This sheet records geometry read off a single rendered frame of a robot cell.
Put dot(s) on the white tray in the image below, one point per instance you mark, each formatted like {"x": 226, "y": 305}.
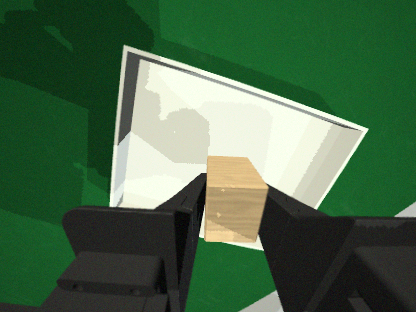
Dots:
{"x": 172, "y": 116}

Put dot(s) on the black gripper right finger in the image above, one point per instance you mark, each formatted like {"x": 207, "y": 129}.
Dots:
{"x": 306, "y": 248}

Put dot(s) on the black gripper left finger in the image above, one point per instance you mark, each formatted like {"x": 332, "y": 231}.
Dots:
{"x": 170, "y": 232}

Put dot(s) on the light wooden block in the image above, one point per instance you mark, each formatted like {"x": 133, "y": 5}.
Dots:
{"x": 235, "y": 199}

